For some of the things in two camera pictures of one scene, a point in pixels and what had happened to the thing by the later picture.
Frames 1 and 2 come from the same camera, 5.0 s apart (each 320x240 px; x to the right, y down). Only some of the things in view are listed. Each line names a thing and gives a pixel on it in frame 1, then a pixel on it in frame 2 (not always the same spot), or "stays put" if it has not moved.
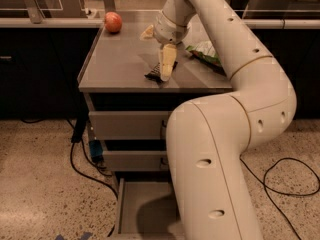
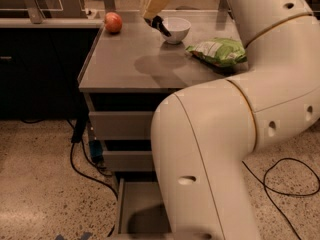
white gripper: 167,31 to 155,2
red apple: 113,22 stays put
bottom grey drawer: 148,210 stays put
